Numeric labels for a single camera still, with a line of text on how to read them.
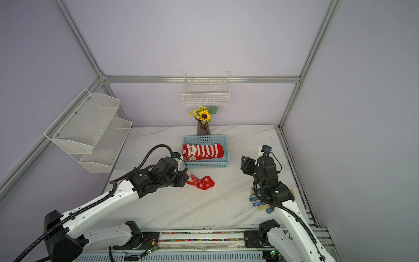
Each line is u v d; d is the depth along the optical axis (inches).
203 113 37.6
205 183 36.3
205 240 29.5
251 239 28.9
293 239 17.6
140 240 26.5
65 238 14.8
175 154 27.1
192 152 38.7
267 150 24.9
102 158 35.4
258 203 33.0
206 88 37.4
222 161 38.7
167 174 22.6
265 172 20.9
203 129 40.7
